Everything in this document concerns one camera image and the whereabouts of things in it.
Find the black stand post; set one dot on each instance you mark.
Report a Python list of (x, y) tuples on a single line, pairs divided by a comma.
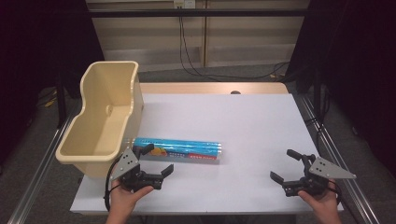
[(61, 102)]

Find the white table sheet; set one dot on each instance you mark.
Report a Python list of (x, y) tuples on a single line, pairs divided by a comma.
[(243, 130)]

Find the beige plastic bin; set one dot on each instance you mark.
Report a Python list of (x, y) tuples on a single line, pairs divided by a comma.
[(102, 124)]

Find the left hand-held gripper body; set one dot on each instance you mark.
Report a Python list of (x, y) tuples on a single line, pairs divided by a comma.
[(146, 181)]

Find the person's left hand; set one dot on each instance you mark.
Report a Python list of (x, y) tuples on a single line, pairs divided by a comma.
[(123, 200)]

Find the metal floor rail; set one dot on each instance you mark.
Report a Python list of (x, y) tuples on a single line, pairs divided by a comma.
[(40, 168), (336, 155)]

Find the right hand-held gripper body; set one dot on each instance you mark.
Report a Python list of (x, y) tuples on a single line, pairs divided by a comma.
[(323, 170)]

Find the black horizontal frame bar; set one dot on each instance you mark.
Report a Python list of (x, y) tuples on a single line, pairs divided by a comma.
[(199, 12)]

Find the person's right hand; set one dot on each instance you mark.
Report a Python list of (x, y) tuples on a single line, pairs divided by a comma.
[(323, 202)]

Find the dark curtain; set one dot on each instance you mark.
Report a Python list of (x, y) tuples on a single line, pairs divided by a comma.
[(37, 46), (358, 62)]

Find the white wall outlet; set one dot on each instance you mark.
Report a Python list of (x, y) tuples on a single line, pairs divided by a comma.
[(184, 3)]

